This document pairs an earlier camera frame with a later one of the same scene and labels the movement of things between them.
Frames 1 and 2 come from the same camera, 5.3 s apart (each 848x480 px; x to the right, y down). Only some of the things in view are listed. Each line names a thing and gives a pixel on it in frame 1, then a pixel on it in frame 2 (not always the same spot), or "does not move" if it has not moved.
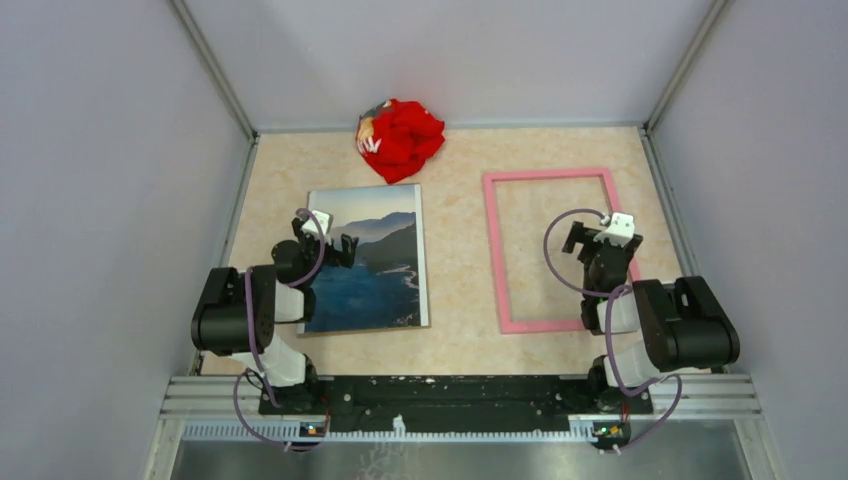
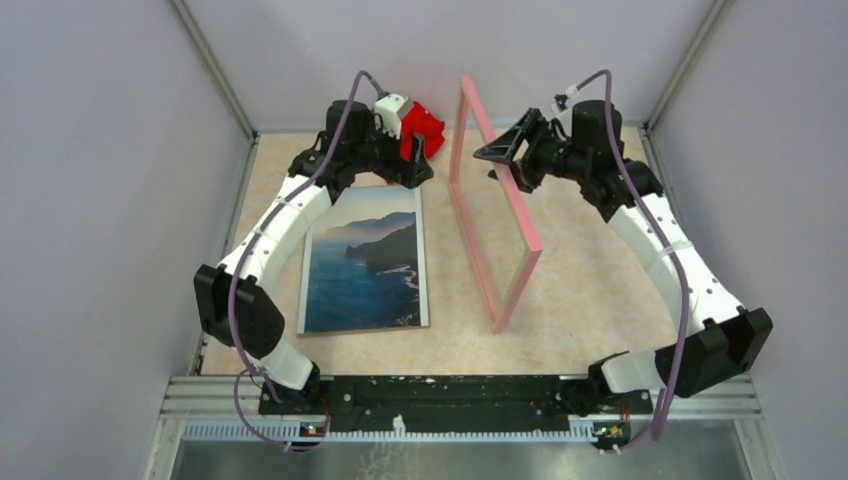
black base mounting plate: [453, 404] does not move
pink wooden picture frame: [507, 326] -> [468, 226]
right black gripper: [583, 235] -> [532, 128]
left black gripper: [343, 257] -> [408, 175]
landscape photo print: [386, 286] does not move
